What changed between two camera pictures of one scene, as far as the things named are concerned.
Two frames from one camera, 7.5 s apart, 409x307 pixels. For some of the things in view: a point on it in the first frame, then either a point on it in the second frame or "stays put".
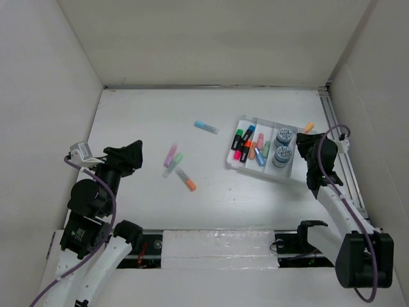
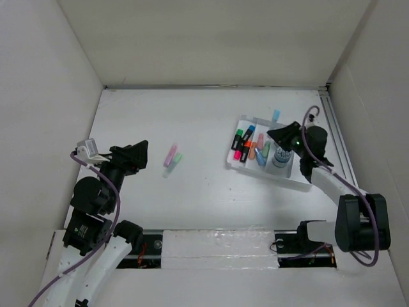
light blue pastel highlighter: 207,127 -> 276,114
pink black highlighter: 238,155 stays put
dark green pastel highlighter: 266,147 stays put
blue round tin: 282,155 stays put
